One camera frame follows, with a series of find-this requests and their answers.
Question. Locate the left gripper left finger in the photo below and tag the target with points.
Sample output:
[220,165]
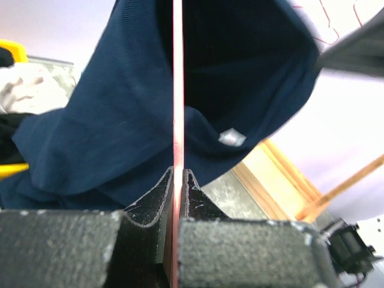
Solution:
[63,248]

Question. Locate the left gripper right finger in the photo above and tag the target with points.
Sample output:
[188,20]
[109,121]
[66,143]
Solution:
[217,251]

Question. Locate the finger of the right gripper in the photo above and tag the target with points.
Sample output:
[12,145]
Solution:
[360,52]

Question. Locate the navy blue t shirt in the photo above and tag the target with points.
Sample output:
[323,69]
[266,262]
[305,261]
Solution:
[248,67]

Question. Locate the pink wire hanger front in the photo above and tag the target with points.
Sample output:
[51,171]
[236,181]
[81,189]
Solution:
[178,130]

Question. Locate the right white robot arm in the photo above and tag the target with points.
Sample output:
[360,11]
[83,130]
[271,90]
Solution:
[348,251]

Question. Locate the wooden clothes rack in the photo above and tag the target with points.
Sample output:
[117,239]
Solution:
[281,190]

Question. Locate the black garment with blue print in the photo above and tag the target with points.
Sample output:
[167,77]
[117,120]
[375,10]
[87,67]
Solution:
[10,122]

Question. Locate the white crumpled garment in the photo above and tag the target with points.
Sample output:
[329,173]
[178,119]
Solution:
[36,88]

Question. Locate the yellow plastic bin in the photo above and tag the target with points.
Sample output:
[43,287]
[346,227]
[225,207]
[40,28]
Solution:
[19,54]

